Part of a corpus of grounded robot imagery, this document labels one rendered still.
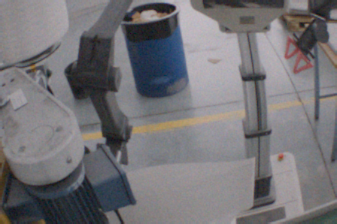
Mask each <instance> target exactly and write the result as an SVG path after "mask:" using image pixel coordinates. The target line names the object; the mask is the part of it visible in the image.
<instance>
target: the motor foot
mask: <svg viewBox="0 0 337 224"><path fill-rule="evenodd" d="M35 200H36V199H35ZM35 202H36V204H37V205H38V207H39V209H40V211H41V213H42V214H43V216H44V218H46V216H45V215H44V213H43V211H42V210H41V208H40V206H39V204H38V203H37V201H35ZM35 202H34V200H33V198H32V197H31V196H30V195H29V193H28V192H27V189H26V186H25V184H24V182H22V181H20V180H15V179H14V177H13V175H12V173H11V172H10V171H8V173H7V176H6V179H5V186H4V189H3V193H2V198H1V206H2V210H4V212H5V213H6V216H7V217H8V219H9V220H10V221H11V223H12V224H23V223H28V222H34V221H36V220H40V219H44V218H43V216H42V215H41V213H40V211H39V209H38V207H37V206H36V204H35Z"/></svg>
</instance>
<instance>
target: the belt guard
mask: <svg viewBox="0 0 337 224"><path fill-rule="evenodd" d="M0 78H1V79H0V88H1V92H2V95H5V94H8V95H10V94H12V93H13V92H16V91H17V90H19V89H22V91H23V94H24V96H25V97H26V100H27V102H28V104H26V105H24V106H23V107H21V108H19V109H18V110H14V108H13V105H12V104H11V99H10V101H9V102H8V104H7V105H6V106H5V107H3V108H2V109H0V137H1V141H2V149H3V151H4V155H5V158H6V161H7V162H8V164H9V165H10V168H11V171H12V172H13V174H14V176H15V177H16V178H17V179H18V180H20V181H22V182H24V183H26V184H31V185H45V184H49V183H54V182H56V181H59V180H61V179H63V178H64V177H66V176H67V175H69V174H70V173H71V172H72V171H73V170H74V169H76V167H77V166H78V164H79V163H80V161H81V160H82V158H83V154H84V142H83V138H82V135H81V133H80V129H79V127H78V124H77V119H76V117H75V115H74V113H73V112H72V111H71V110H70V109H69V108H68V107H66V106H65V105H64V104H63V103H62V102H61V101H59V100H57V98H55V97H54V96H52V95H51V94H50V93H49V92H48V91H46V89H44V88H43V87H42V86H40V85H39V84H38V83H36V82H35V81H34V80H33V79H32V78H31V77H30V76H28V75H27V74H26V73H24V72H23V71H22V70H21V69H19V68H16V67H13V68H8V69H6V70H4V71H1V72H0ZM13 78H14V81H12V82H11V79H13ZM3 83H5V85H4V86H2V84H3Z"/></svg>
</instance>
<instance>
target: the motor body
mask: <svg viewBox="0 0 337 224"><path fill-rule="evenodd" d="M84 174H85V168H84V164H83V160H81V161H80V163H79V164H78V166H77V167H76V169H74V170H73V171H72V172H71V174H70V175H69V176H68V177H67V178H66V179H65V180H63V181H62V182H61V183H58V184H56V185H55V184H54V185H51V186H39V185H31V184H26V183H24V184H25V186H26V189H27V192H28V193H29V195H30V196H31V197H32V198H33V200H34V202H35V201H37V203H38V204H39V206H40V209H41V210H42V211H43V213H44V215H45V216H46V218H44V216H43V214H42V213H41V211H40V209H39V207H38V205H37V204H36V202H35V204H36V206H37V207H38V209H39V211H40V213H41V215H42V216H43V218H44V222H45V223H46V224H111V222H110V220H109V217H108V216H107V215H105V213H104V212H103V211H100V210H99V208H98V207H97V205H96V202H95V200H94V198H93V195H92V193H91V191H90V189H89V187H88V185H87V182H86V181H85V180H84V176H85V175H84ZM35 199H36V200H35Z"/></svg>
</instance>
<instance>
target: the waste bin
mask: <svg viewBox="0 0 337 224"><path fill-rule="evenodd" d="M170 9H171V10H172V14H170V15H169V13H170ZM144 11H156V12H157V13H162V14H164V13H167V14H168V16H166V17H163V18H159V19H156V20H150V21H146V22H136V23H130V22H132V21H133V20H134V19H133V17H132V16H133V15H135V14H136V13H137V12H139V13H140V14H141V13H143V12H144ZM180 12H181V7H180V6H179V5H177V4H175V3H172V2H151V3H147V4H142V5H136V6H135V7H133V8H130V9H128V11H127V12H126V15H125V17H124V18H123V21H122V22H121V26H120V27H121V29H122V33H123V34H124V37H125V38H124V40H125V42H126V49H127V52H128V54H129V56H128V57H129V62H130V65H131V68H132V75H133V78H134V81H135V86H136V89H137V91H138V93H140V94H141V95H143V96H146V97H150V98H161V97H166V96H170V95H174V94H175V93H177V92H180V91H182V90H183V89H185V88H186V86H187V85H188V83H189V80H190V79H189V73H188V68H187V62H186V56H185V51H184V41H183V36H182V34H181V27H180V21H181V20H180V14H179V13H180Z"/></svg>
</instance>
